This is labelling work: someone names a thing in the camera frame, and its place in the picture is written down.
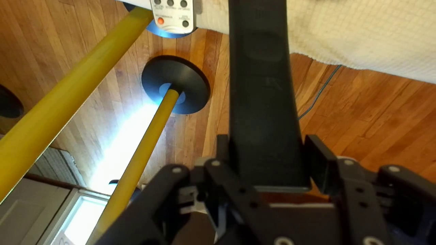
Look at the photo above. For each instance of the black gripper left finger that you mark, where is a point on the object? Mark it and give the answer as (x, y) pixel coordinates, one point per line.
(154, 218)

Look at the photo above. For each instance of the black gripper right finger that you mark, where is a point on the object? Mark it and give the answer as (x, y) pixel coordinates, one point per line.
(363, 204)

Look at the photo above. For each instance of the black remote control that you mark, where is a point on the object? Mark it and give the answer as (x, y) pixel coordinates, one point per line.
(263, 100)

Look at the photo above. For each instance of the white remote control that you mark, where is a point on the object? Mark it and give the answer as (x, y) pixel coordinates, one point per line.
(172, 18)

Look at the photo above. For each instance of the grey door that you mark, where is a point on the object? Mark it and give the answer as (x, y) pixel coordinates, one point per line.
(41, 213)

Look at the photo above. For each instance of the white sofa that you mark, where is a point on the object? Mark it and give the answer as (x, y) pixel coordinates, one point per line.
(363, 32)

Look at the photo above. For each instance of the thin yellow post black base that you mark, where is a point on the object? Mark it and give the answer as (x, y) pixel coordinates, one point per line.
(150, 136)

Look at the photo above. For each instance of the thick yellow post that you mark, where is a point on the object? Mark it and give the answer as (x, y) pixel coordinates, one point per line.
(63, 104)

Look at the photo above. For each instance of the black round post base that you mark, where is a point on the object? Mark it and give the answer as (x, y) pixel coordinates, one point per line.
(8, 102)

